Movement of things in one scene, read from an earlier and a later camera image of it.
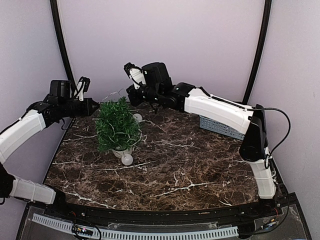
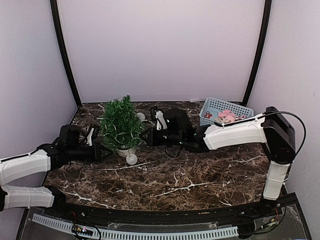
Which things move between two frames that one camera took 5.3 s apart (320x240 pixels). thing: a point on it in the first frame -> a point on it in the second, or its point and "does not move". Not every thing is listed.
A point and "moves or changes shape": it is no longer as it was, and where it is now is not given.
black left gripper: [87, 111] -> [96, 156]
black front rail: [160, 217] does not move
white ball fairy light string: [127, 159] moves or changes shape
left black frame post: [61, 36] does not move
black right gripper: [135, 100] -> [152, 141]
